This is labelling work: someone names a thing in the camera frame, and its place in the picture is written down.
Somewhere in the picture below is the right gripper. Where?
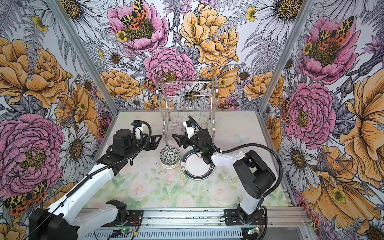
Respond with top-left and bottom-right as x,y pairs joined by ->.
172,128 -> 205,153

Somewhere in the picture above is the pink patterned bowl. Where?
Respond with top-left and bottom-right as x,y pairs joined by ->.
160,146 -> 181,165

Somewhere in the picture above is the cream white bowl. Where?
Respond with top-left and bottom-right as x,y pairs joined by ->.
161,162 -> 180,170

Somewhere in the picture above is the green rimmed plate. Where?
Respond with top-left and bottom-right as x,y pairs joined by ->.
181,150 -> 215,181

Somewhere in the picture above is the chrome two-tier dish rack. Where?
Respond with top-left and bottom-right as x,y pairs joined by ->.
156,76 -> 219,146

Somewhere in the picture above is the clear drinking glass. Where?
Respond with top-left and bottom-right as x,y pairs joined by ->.
172,124 -> 185,135

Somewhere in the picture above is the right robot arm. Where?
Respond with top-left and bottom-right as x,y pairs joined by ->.
172,129 -> 282,225

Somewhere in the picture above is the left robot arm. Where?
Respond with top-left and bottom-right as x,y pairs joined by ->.
26,122 -> 162,240

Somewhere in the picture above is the green circuit board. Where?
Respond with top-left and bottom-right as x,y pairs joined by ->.
117,228 -> 136,234

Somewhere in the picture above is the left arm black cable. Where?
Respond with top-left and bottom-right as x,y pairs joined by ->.
23,120 -> 153,238

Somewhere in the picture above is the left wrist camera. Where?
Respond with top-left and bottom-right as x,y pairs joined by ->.
132,120 -> 147,142

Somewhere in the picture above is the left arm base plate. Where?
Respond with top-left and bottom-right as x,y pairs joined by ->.
124,209 -> 144,227

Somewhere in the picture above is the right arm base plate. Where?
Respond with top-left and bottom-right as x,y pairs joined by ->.
220,208 -> 268,226

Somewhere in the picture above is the aluminium front rail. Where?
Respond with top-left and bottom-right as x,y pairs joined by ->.
53,206 -> 313,231

